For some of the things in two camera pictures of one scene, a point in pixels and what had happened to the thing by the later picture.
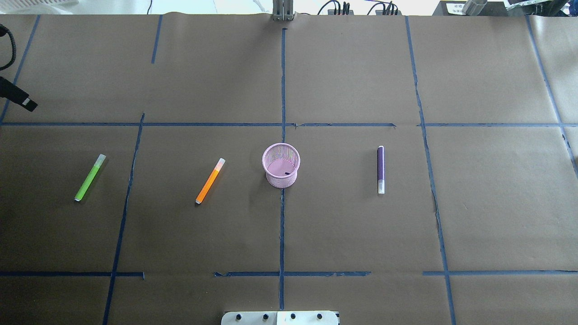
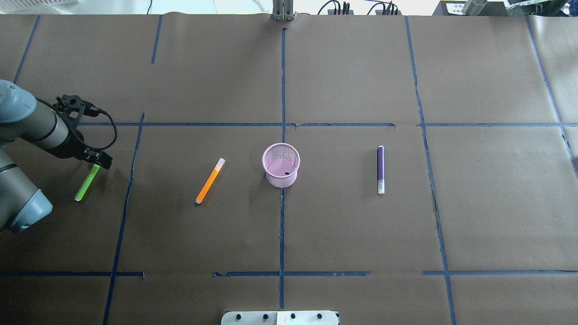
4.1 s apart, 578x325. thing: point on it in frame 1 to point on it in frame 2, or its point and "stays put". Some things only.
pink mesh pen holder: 280,161 stays put
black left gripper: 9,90 to 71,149
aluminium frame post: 282,10 stays put
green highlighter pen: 101,158 stays put
